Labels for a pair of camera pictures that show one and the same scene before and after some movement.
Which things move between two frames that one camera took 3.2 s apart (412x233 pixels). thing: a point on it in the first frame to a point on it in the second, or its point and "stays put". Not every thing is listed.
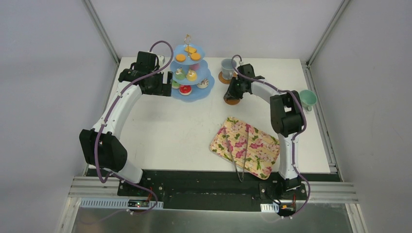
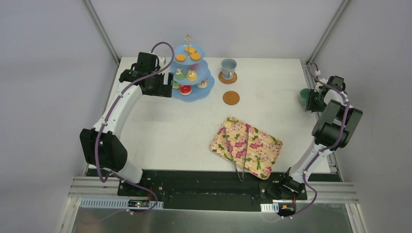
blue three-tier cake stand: [188, 70] stays put
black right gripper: [234, 89] to [310, 101]
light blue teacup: [228, 69] stays put
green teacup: [308, 98] stays put
